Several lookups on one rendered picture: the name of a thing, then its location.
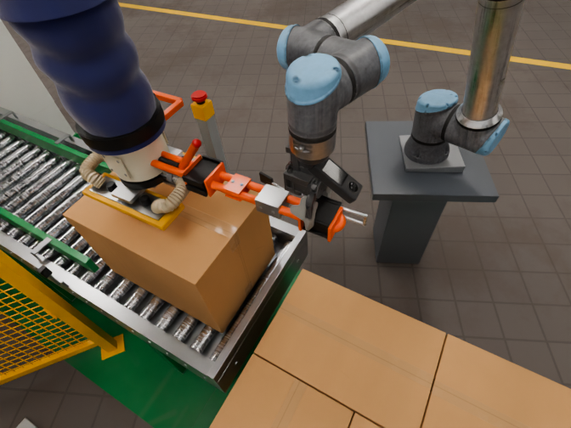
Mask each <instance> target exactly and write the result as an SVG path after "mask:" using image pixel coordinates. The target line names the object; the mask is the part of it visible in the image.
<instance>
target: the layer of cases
mask: <svg viewBox="0 0 571 428"><path fill-rule="evenodd" d="M209 428H571V389H570V388H567V387H566V386H563V385H560V384H558V383H556V382H555V381H553V380H549V379H547V378H546V377H543V376H541V375H539V374H536V373H534V372H532V371H530V370H528V369H525V368H523V367H521V366H519V365H516V364H514V363H512V362H509V361H507V360H505V359H504V358H500V357H498V356H496V355H494V354H492V353H490V352H487V351H485V350H483V349H481V348H479V347H477V346H474V345H472V344H470V343H467V342H465V341H463V340H460V339H458V338H456V337H454V336H453V335H449V334H447V335H446V333H445V332H443V331H441V330H439V329H436V328H433V327H432V326H430V325H428V324H424V323H423V322H421V321H419V320H416V319H414V318H412V317H409V316H407V315H405V314H403V313H400V312H398V311H396V310H394V309H392V308H390V307H387V306H384V305H382V304H381V303H379V302H377V301H373V300H371V299H370V298H367V297H365V296H362V295H361V294H358V293H356V292H354V291H352V290H349V289H347V288H345V287H342V286H340V285H339V284H336V283H333V282H331V281H330V280H328V279H324V278H322V277H320V276H319V275H316V274H314V273H311V272H309V271H307V270H305V269H303V270H302V271H301V272H300V274H299V275H298V277H297V280H296V281H295V283H294V285H293V286H292V287H291V289H290V291H289V293H288V295H287V296H286V298H285V300H284V301H283V303H282V304H281V306H280V309H279V310H278V312H277V313H276V314H275V316H274V318H273V320H272V322H271V324H270V325H269V327H268V328H267V330H266V332H265V333H264V335H263V338H262V339H261V340H260V342H259V343H258V345H257V347H256V349H255V351H254V354H252V356H251V357H250V359H249V361H248V362H247V364H246V366H245V368H244V369H243V371H242V372H241V374H240V376H239V378H238V380H237V381H236V382H235V385H234V386H233V388H232V390H231V391H230V393H229V395H228V396H227V398H226V400H225V401H224V403H223V405H222V407H221V408H220V410H219V411H218V414H217V415H216V417H215V419H214V420H213V422H212V424H211V425H210V427H209Z"/></svg>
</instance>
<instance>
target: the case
mask: <svg viewBox="0 0 571 428"><path fill-rule="evenodd" d="M174 189H175V188H174V187H172V186H169V185H167V184H164V183H161V184H159V185H157V186H156V187H155V188H150V189H148V190H149V191H152V192H154V193H157V194H160V195H162V196H165V197H167V196H169V194H170V193H171V192H172V191H173V190H174ZM225 195H226V194H225V193H222V192H220V191H216V192H215V193H214V194H213V195H212V197H210V196H209V195H208V196H207V197H205V196H203V195H200V194H197V193H194V192H192V191H189V193H188V194H187V196H186V197H185V199H184V201H182V204H183V205H184V209H183V210H182V211H181V212H180V213H179V214H178V216H177V217H176V218H175V219H174V220H173V221H172V223H171V224H170V225H169V226H168V227H167V228H166V229H165V230H164V231H163V230H161V229H159V228H156V227H154V226H151V225H149V224H148V223H146V222H142V221H140V220H138V219H137V218H134V217H131V216H129V215H128V214H125V213H123V212H121V211H118V210H116V209H114V208H112V207H109V206H107V205H105V204H103V203H100V202H98V201H97V200H93V199H91V198H89V197H87V196H86V195H84V196H83V197H82V198H81V199H80V200H79V201H77V202H76V203H75V204H74V205H73V206H71V207H70V208H69V209H68V210H67V211H65V212H64V213H63V216H64V217H65V218H66V219H67V221H68V222H69V223H70V224H71V225H72V226H73V227H74V229H75V230H76V231H77V232H78V233H79V234H80V235H81V236H82V237H83V238H84V239H85V240H86V241H87V242H88V244H89V245H90V246H91V247H92V248H93V249H94V250H95V251H96V253H97V254H98V255H99V256H100V257H101V258H102V259H103V261H104V262H105V263H106V264H107V265H108V266H109V267H110V269H111V270H112V271H114V272H115V273H118V274H120V275H121V276H122V277H124V278H126V279H128V280H130V281H132V282H133V283H135V284H137V285H138V286H140V287H142V288H143V289H145V290H147V291H149V292H150V293H152V294H154V295H155V296H158V297H160V298H161V299H162V300H164V301H166V302H168V303H170V304H172V305H173V306H175V307H177V308H178V309H180V310H182V311H184V312H185V313H188V314H189V315H190V316H192V317H194V318H196V319H198V320H200V321H201V322H202V323H204V324H207V325H208V326H210V327H212V328H213V329H215V330H217V331H218V332H220V333H223V332H224V331H225V330H226V328H227V327H228V325H229V323H230V322H231V320H232V318H233V317H234V315H235V314H236V313H237V311H238V310H239V308H240V306H241V305H242V303H243V302H244V300H245V299H246V298H247V296H248V295H249V293H250V292H251V290H252V288H253V287H254V285H255V284H256V282H257V281H258V279H259V278H260V276H261V275H262V273H263V271H264V270H265V268H266V267H267V266H268V264H269V263H270V261H271V260H272V258H273V257H274V243H273V238H272V233H271V227H270V221H269V215H267V214H264V213H262V212H260V211H257V208H256V205H254V204H252V203H250V202H247V201H244V200H242V201H238V200H234V199H231V198H229V197H227V196H225Z"/></svg>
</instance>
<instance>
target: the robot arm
mask: <svg viewBox="0 0 571 428"><path fill-rule="evenodd" d="M415 1H417V0H347V1H346V2H344V3H342V4H341V5H339V6H338V7H336V8H334V9H332V11H330V12H329V13H327V14H325V15H323V16H322V17H319V18H317V19H315V20H313V21H311V22H310V23H308V24H307V25H305V26H300V25H297V24H295V25H289V26H287V27H286V28H285V29H284V30H283V31H282V32H281V34H280V37H279V40H278V43H277V58H278V61H279V63H280V65H281V66H282V67H283V68H284V69H285V70H287V72H286V75H285V95H286V101H287V115H288V129H289V130H288V131H289V143H288V144H287V146H286V147H285V151H286V153H289V154H291V161H289V163H290V164H289V163H288V164H287V165H289V166H287V165H286V168H285V172H284V173H283V174H284V185H285V190H286V191H289V192H292V193H293V194H296V195H299V196H301V195H302V194H304V195H307V196H303V197H302V198H301V201H300V204H299V205H294V206H291V208H290V211H291V213H292V214H293V215H294V216H296V217H298V218H299V219H301V220H302V221H304V223H305V228H306V230H308V231H309V230H310V229H311V228H312V227H313V226H314V219H315V213H316V210H317V207H318V202H316V200H317V198H320V196H321V195H323V196H325V197H328V198H330V197H331V191H332V190H333V191H334V192H335V193H336V194H338V195H339V196H340V197H341V198H343V199H344V200H345V201H347V203H348V204H351V203H353V202H354V201H356V200H357V198H358V196H359V193H360V191H361V189H362V188H363V186H362V184H360V183H359V182H358V181H357V180H355V179H354V178H353V177H352V176H350V175H349V174H348V173H347V172H345V171H344V170H343V169H342V168H341V167H340V166H339V165H338V164H336V163H335V162H334V161H333V160H331V159H330V158H329V155H330V154H331V153H332V152H333V151H334V148H335V146H336V123H337V113H338V111H339V110H340V109H342V108H343V107H345V106H346V105H348V104H350V103H351V102H353V101H354V100H355V99H357V98H359V97H360V96H362V95H363V94H365V93H367V92H368V91H370V90H371V89H373V88H375V87H377V86H378V85H379V83H380V82H382V81H383V80H384V79H385V78H386V77H387V74H388V72H389V68H390V57H389V53H388V51H387V47H386V46H385V44H384V43H383V41H382V40H380V39H379V38H378V37H375V36H371V35H369V34H370V33H372V32H373V31H374V30H376V29H377V28H378V27H380V26H381V25H383V24H384V23H386V22H387V21H389V20H390V19H391V18H392V17H394V16H395V15H397V14H398V13H400V12H401V11H403V10H404V9H406V8H407V7H409V6H410V5H411V4H412V3H414V2H415ZM524 2H525V0H478V6H477V13H476V19H475V25H474V31H473V37H472V48H471V54H470V60H469V66H468V72H467V79H466V90H465V96H464V102H463V104H458V103H457V102H458V95H457V94H456V93H455V92H453V91H450V90H445V89H434V90H431V91H427V92H425V93H423V94H422V95H421V96H420V97H419V98H418V100H417V103H416V110H415V115H414V120H413V127H412V132H411V135H410V137H409V138H408V140H407V141H406V143H405V146H404V153H405V155H406V156H407V157H408V158H409V159H410V160H412V161H414V162H416V163H419V164H423V165H434V164H438V163H440V162H442V161H444V160H446V159H447V157H448V156H449V144H453V145H455V146H458V147H461V148H463V149H466V150H469V151H471V152H473V153H475V154H479V155H484V156H486V155H489V154H490V153H491V152H492V151H493V150H494V148H495V147H496V146H497V144H498V143H499V142H500V140H501V139H502V137H503V136H504V134H505V132H506V130H507V128H508V126H509V124H510V121H509V120H508V119H506V118H503V117H502V115H503V109H502V107H501V106H500V104H499V102H500V96H501V93H502V89H503V86H504V82H505V79H506V73H507V69H508V65H509V62H510V58H511V56H512V50H513V46H514V42H515V39H516V35H517V29H518V26H519V22H520V19H521V15H522V12H523V5H524ZM368 35H369V36H368ZM288 170H289V171H288Z"/></svg>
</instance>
